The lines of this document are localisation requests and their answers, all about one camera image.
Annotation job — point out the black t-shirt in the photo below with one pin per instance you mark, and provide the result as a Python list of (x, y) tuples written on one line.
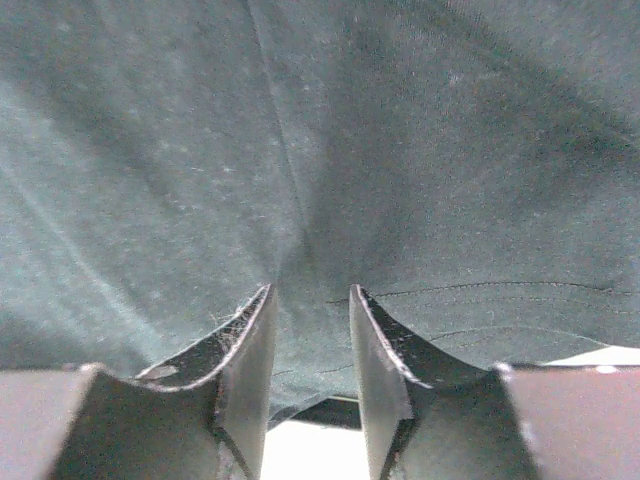
[(472, 164)]

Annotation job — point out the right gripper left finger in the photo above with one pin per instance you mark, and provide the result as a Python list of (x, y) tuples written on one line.
[(199, 414)]

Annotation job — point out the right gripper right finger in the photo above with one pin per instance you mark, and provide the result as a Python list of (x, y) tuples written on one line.
[(426, 414)]

